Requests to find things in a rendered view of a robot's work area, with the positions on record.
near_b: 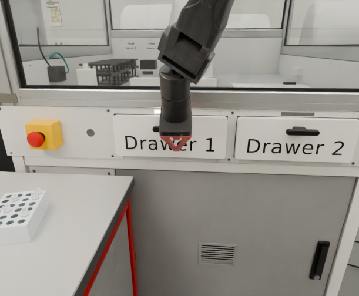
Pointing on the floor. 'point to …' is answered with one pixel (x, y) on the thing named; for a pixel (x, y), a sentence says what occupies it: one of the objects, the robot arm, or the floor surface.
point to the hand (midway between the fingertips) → (176, 143)
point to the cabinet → (234, 223)
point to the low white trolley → (64, 238)
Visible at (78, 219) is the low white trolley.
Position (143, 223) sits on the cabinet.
